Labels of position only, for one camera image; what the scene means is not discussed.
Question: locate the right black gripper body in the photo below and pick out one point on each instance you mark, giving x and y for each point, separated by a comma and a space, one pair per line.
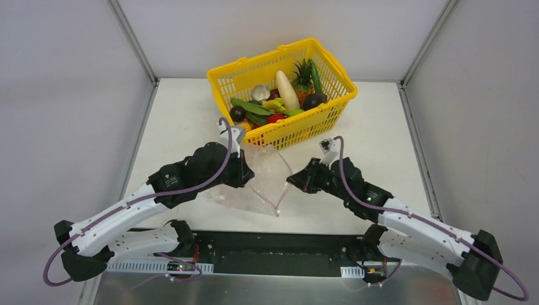
306, 177

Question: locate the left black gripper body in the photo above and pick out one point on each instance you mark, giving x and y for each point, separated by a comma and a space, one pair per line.
243, 169

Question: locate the clear zip top bag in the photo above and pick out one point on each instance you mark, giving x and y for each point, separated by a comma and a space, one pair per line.
264, 193

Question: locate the yellow banana bunch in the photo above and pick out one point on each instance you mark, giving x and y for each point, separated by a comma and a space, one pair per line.
275, 106

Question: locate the white radish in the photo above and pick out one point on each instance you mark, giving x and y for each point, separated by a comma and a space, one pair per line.
286, 91

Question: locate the yellow plastic basket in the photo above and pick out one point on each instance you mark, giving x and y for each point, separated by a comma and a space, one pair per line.
238, 78

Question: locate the toy pineapple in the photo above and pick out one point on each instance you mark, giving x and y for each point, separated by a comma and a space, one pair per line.
302, 83

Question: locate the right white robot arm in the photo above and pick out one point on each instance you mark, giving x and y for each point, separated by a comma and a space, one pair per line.
399, 231

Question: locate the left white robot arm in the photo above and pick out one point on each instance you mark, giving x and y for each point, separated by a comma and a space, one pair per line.
89, 247

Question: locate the dark round plum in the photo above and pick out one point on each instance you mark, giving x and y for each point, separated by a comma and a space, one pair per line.
237, 114

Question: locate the green leafy vegetable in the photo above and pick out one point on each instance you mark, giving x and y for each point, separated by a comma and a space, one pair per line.
255, 113

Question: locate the red tomato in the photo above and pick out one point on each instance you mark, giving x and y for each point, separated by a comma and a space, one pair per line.
275, 118

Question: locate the green apple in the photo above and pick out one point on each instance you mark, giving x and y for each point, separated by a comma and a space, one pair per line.
294, 112

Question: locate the dark avocado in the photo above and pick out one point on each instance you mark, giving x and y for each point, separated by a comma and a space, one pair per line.
314, 100

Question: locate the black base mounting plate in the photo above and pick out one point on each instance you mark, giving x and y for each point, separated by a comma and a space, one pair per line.
279, 254

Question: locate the green cucumber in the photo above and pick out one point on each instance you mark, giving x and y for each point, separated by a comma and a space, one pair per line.
315, 77

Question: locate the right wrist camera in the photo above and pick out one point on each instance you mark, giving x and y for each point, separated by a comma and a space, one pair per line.
330, 148

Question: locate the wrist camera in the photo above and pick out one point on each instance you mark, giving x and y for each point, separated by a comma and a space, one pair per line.
330, 148
230, 136

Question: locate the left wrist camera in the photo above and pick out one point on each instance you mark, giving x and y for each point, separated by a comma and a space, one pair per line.
230, 136

